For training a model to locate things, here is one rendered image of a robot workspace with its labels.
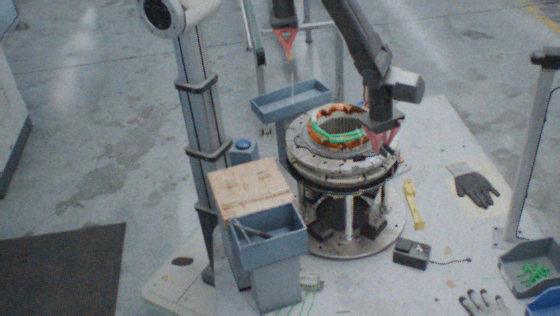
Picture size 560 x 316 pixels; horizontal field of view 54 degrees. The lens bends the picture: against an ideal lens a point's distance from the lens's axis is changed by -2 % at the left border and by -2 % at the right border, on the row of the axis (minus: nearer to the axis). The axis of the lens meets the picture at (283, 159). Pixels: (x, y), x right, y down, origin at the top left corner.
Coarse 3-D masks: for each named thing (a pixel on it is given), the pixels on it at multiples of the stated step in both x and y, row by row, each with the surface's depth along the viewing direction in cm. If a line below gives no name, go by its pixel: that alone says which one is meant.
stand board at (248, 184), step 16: (256, 160) 155; (272, 160) 155; (208, 176) 152; (224, 176) 151; (240, 176) 150; (256, 176) 150; (272, 176) 149; (224, 192) 146; (240, 192) 145; (256, 192) 145; (288, 192) 144; (240, 208) 140; (256, 208) 140; (224, 224) 139
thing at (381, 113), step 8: (376, 104) 129; (384, 104) 129; (392, 104) 130; (368, 112) 135; (376, 112) 130; (384, 112) 130; (392, 112) 132; (400, 112) 134; (360, 120) 133; (368, 120) 132; (376, 120) 132; (384, 120) 131; (392, 120) 132; (368, 128) 131; (376, 128) 131
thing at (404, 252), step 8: (400, 240) 158; (408, 240) 158; (400, 248) 156; (408, 248) 155; (416, 248) 157; (424, 248) 156; (400, 256) 156; (408, 256) 155; (416, 256) 154; (424, 256) 154; (400, 264) 158; (408, 264) 157; (416, 264) 155; (424, 264) 154
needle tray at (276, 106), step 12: (300, 84) 188; (312, 84) 190; (324, 84) 185; (264, 96) 184; (276, 96) 186; (288, 96) 188; (300, 96) 188; (312, 96) 188; (324, 96) 182; (252, 108) 183; (264, 108) 184; (276, 108) 176; (288, 108) 178; (300, 108) 180; (264, 120) 176; (276, 120) 178; (288, 120) 182; (276, 132) 192
